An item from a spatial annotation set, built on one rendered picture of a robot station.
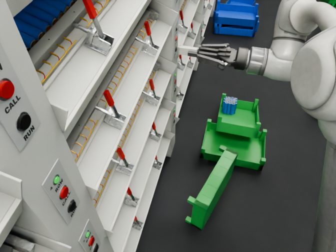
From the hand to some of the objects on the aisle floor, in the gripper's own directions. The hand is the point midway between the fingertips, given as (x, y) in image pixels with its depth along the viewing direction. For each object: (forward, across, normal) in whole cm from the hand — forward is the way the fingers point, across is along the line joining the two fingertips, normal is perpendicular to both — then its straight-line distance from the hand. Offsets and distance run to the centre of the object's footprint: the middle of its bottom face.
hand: (188, 51), depth 102 cm
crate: (-24, +8, -60) cm, 65 cm away
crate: (-24, +23, -55) cm, 64 cm away
